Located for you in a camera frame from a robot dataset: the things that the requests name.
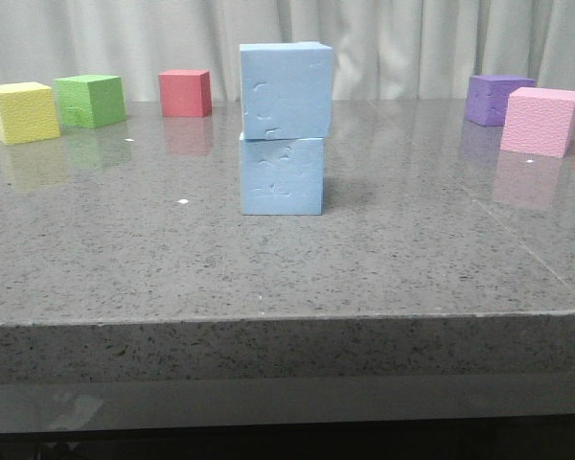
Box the blue foam cube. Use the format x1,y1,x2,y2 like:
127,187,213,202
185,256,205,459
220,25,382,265
240,136,325,215
240,41,334,141

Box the left red foam cube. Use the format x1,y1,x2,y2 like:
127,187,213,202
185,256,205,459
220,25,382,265
158,69,212,117

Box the grey curtain backdrop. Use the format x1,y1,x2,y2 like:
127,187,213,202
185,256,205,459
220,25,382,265
0,1,575,101

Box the green foam cube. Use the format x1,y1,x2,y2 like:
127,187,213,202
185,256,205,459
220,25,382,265
54,75,127,128

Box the purple foam cube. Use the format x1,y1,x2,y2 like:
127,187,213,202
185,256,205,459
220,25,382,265
465,75,536,127

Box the pink foam cube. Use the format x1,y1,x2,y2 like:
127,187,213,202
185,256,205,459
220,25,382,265
500,87,575,158

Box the yellow foam cube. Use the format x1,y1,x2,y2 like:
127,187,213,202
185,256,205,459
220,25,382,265
0,81,60,145

